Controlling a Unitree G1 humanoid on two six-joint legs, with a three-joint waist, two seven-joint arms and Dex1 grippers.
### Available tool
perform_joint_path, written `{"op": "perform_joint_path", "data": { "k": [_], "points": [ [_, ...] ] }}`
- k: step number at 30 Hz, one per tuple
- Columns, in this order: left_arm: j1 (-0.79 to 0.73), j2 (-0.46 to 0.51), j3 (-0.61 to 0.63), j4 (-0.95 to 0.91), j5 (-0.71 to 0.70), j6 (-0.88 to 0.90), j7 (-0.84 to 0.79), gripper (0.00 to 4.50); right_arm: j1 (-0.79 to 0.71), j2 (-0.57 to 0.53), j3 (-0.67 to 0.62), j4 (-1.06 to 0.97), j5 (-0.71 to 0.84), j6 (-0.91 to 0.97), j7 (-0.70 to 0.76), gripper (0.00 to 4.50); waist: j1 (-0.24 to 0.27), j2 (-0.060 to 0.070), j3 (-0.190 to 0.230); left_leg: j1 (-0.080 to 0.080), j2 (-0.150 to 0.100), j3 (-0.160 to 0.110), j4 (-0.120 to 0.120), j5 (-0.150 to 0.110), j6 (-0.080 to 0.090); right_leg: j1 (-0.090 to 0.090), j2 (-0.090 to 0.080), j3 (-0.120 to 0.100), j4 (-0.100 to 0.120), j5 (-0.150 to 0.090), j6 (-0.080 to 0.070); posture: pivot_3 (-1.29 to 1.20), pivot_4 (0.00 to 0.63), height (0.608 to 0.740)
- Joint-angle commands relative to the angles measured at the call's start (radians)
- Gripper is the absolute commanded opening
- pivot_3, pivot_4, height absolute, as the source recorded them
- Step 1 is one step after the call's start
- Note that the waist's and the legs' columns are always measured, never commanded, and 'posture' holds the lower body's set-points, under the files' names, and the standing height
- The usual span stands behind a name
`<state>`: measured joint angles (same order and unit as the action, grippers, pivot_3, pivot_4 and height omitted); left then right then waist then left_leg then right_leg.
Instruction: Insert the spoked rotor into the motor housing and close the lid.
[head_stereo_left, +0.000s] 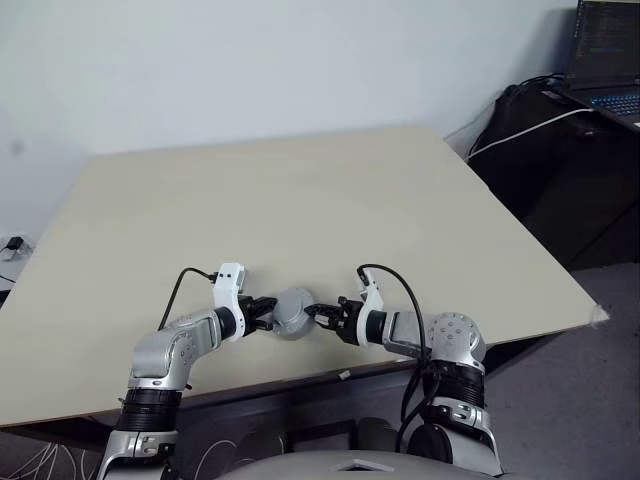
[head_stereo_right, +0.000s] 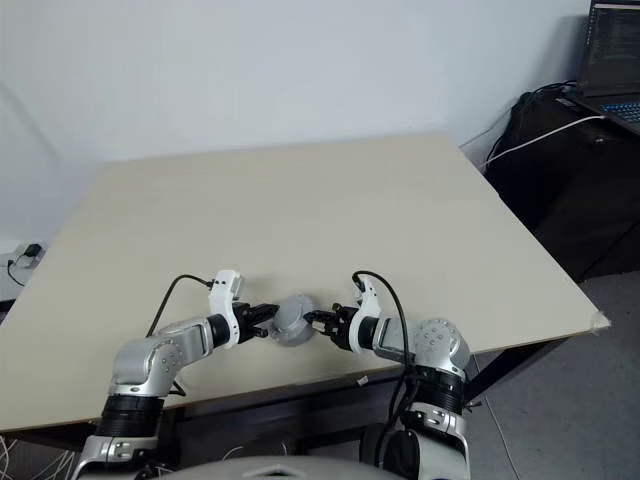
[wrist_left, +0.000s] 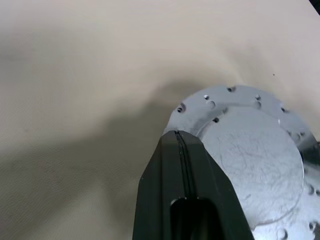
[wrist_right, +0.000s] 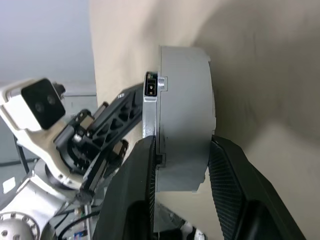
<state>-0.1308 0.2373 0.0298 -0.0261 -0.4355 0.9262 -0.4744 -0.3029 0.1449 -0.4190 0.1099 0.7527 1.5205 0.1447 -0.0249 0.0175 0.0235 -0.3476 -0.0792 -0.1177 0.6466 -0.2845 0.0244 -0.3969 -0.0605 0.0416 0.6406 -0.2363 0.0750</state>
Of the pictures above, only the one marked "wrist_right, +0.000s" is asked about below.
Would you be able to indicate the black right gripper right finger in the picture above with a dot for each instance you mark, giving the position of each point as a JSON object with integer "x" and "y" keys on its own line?
{"x": 240, "y": 195}

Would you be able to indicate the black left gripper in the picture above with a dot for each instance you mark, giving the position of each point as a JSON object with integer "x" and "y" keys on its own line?
{"x": 72, "y": 145}

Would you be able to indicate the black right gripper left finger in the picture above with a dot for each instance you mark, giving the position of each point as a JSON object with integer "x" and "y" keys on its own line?
{"x": 130, "y": 195}

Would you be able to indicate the silver motor lid with connector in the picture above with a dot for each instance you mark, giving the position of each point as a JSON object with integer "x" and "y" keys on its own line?
{"x": 150, "y": 117}

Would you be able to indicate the round grey motor housing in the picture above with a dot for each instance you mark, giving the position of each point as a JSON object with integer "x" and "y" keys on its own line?
{"x": 185, "y": 112}

